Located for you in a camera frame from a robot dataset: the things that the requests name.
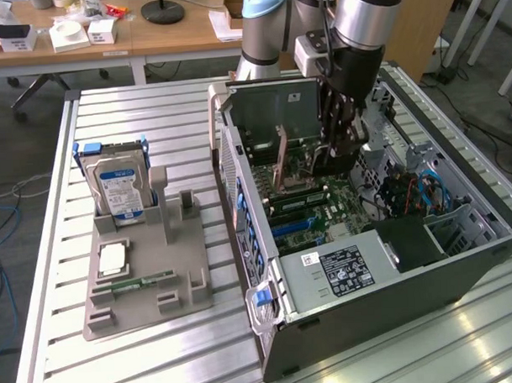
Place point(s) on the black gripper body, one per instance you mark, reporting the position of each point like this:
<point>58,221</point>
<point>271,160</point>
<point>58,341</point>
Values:
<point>352,70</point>

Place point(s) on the low profile graphics card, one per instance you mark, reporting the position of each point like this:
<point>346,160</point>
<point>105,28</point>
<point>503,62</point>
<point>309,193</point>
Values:
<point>281,157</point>

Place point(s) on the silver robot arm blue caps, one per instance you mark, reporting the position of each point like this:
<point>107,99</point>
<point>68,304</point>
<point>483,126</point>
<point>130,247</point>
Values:
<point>359,15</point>

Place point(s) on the silver perforated disk bay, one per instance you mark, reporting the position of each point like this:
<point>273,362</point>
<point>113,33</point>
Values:
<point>376,147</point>

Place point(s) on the CPU socket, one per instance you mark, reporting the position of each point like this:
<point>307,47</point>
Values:
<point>298,183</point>

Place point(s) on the wooden cabinet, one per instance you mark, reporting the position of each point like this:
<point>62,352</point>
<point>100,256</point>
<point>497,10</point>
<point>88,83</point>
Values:
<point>419,34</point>

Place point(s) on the green motherboard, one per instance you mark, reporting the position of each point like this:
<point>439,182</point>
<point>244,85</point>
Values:
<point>345,205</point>

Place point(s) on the RAM stick with white labels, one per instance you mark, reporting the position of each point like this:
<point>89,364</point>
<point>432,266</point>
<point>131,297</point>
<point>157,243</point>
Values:
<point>298,202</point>

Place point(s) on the black power adapter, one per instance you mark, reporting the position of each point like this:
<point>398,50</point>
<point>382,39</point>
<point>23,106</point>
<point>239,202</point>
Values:
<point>445,75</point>

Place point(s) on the silver chipset heat sink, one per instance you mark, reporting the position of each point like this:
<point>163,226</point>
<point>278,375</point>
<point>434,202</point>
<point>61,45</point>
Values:
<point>340,232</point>

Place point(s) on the blue expansion slot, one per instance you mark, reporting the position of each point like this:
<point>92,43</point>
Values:
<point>293,229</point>

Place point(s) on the blue card retainer clips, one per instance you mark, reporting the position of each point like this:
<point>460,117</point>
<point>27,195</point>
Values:
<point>240,200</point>

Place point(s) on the white paper stack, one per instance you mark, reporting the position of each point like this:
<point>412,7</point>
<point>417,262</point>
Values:
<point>223,29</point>

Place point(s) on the brown cardboard box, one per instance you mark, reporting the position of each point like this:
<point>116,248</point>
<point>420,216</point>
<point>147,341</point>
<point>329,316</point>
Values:
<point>232,3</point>

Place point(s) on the grey power supply unit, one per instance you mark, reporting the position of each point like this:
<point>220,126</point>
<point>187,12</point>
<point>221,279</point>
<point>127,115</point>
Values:
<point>310,286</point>

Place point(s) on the wooden office desk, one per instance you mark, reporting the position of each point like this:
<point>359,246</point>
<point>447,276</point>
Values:
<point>41,58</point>
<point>179,34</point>

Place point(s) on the blue case latch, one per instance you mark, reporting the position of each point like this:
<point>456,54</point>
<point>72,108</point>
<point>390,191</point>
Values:
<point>261,296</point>

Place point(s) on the open dark grey PC case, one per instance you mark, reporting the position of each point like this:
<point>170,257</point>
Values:
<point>370,326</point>

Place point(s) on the black round lamp base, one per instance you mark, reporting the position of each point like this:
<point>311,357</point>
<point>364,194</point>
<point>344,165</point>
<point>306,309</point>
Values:
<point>162,13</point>

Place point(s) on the grey parts rack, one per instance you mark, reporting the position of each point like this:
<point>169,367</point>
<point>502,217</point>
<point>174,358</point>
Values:
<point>157,262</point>

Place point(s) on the hard disk with blue caddy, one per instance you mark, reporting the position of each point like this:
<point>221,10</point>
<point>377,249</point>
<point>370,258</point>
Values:
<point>117,192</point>

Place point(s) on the red packet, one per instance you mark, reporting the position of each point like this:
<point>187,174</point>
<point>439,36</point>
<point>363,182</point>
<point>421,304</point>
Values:
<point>117,10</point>

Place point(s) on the small white labelled box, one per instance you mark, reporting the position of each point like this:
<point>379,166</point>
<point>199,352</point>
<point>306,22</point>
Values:
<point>102,31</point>

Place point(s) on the green RAM stick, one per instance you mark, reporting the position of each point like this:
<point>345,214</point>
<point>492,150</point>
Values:
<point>131,284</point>

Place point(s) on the silver CPU chip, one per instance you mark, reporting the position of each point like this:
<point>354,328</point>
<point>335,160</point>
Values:
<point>113,259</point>

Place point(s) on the dark bag of parts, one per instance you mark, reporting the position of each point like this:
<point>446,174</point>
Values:
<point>93,6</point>

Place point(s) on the white square holder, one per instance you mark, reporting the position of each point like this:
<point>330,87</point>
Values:
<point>67,36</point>

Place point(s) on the black chair base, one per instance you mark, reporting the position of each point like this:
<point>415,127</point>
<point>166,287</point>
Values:
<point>29,92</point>

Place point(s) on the grey cup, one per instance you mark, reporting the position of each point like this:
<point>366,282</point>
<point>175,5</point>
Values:
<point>41,2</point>

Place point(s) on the white box black top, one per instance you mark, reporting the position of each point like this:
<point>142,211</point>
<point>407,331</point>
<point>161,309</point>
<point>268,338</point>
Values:
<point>17,43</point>

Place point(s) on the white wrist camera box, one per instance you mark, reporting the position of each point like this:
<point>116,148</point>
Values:
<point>308,55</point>

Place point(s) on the white table frame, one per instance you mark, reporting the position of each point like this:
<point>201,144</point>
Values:
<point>464,22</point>

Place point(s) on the black plastic air duct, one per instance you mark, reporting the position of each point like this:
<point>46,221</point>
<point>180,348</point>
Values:
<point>409,245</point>

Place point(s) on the silver metal drive bracket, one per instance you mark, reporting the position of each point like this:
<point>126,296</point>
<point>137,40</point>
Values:
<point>467,222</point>

